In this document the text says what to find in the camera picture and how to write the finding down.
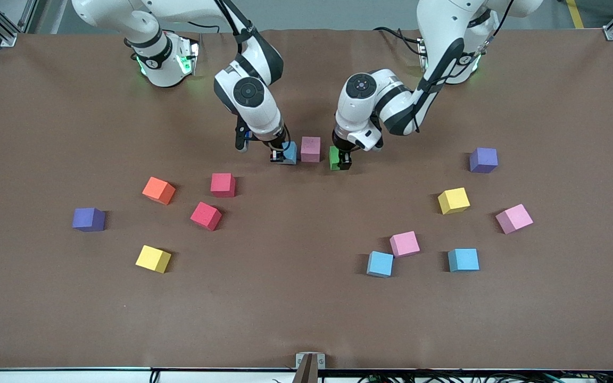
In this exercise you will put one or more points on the red foam cube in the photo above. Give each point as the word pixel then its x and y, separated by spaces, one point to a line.
pixel 206 215
pixel 223 184

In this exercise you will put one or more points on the yellow foam cube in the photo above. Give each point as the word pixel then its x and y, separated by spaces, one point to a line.
pixel 453 200
pixel 153 258

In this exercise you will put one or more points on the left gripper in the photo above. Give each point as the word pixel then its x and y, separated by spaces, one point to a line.
pixel 341 148

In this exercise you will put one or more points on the right arm base connector plate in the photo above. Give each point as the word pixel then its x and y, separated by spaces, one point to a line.
pixel 192 53

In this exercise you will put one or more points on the green foam cube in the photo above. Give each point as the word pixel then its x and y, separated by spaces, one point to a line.
pixel 333 158

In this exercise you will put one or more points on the pink foam cube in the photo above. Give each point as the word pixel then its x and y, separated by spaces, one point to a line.
pixel 514 218
pixel 405 243
pixel 311 149

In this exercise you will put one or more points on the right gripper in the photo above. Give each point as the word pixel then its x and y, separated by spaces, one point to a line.
pixel 274 147

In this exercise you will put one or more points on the white table edge rail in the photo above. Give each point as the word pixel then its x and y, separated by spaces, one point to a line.
pixel 72 376

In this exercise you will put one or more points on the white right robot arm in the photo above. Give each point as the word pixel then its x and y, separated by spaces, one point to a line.
pixel 264 117

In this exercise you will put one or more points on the blue foam cube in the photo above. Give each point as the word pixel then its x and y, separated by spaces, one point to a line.
pixel 290 154
pixel 463 259
pixel 380 264

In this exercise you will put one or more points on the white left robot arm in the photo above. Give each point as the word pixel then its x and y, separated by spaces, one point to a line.
pixel 359 106

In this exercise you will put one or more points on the purple foam cube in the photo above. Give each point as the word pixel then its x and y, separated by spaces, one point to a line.
pixel 88 219
pixel 483 159

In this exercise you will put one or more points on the brown table mat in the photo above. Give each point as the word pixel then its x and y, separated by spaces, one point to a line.
pixel 306 319

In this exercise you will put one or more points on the orange foam cube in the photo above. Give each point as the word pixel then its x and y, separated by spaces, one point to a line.
pixel 158 190

